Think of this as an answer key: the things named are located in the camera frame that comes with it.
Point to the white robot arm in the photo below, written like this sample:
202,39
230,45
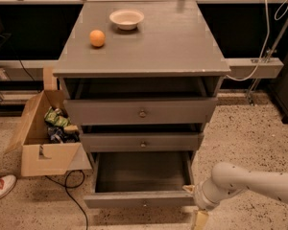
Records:
228,180

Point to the grey wooden drawer cabinet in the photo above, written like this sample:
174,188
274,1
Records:
170,54

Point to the white paper bowl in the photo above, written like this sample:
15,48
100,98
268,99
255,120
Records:
126,19

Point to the dark blue snack bag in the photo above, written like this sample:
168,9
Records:
57,135

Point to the green snack bag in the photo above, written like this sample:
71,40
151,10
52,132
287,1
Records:
56,118

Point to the grey middle drawer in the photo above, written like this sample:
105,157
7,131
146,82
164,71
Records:
115,138

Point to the cardboard box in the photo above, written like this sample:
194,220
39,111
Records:
39,155

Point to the grey drawer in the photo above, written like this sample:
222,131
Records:
141,179
115,138
140,111

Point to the grey bottom drawer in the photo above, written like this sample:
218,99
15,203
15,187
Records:
141,179

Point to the orange fruit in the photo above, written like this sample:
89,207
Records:
97,38

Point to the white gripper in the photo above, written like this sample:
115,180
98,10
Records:
200,195

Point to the grey top drawer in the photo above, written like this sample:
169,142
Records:
140,111

